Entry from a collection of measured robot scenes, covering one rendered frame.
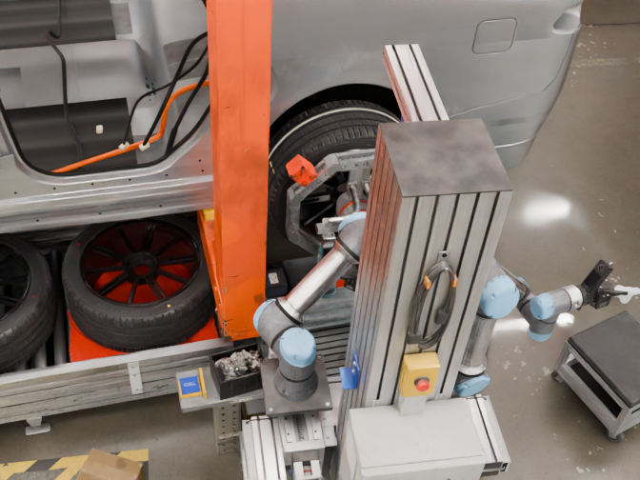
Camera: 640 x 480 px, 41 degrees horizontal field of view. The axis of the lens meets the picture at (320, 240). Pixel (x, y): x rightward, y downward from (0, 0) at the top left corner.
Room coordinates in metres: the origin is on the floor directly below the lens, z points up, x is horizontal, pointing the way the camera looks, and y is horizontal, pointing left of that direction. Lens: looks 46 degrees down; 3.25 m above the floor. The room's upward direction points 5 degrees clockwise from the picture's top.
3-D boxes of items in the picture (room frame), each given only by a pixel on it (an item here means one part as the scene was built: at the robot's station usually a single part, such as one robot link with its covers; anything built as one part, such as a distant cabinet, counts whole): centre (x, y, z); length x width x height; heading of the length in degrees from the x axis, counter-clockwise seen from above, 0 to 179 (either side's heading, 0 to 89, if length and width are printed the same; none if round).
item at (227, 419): (1.90, 0.31, 0.21); 0.10 x 0.10 x 0.42; 18
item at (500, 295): (1.66, -0.51, 1.19); 0.15 x 0.12 x 0.55; 27
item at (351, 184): (2.38, -0.06, 1.03); 0.19 x 0.18 x 0.11; 18
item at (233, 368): (1.92, 0.26, 0.51); 0.20 x 0.14 x 0.13; 115
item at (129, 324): (2.44, 0.76, 0.39); 0.66 x 0.66 x 0.24
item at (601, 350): (2.31, -1.37, 0.17); 0.43 x 0.36 x 0.34; 33
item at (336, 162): (2.53, -0.12, 0.85); 0.54 x 0.07 x 0.54; 108
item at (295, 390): (1.67, 0.04, 0.87); 0.15 x 0.15 x 0.10
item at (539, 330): (1.80, -0.73, 1.12); 0.11 x 0.08 x 0.11; 27
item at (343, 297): (2.69, -0.07, 0.32); 0.40 x 0.30 x 0.28; 108
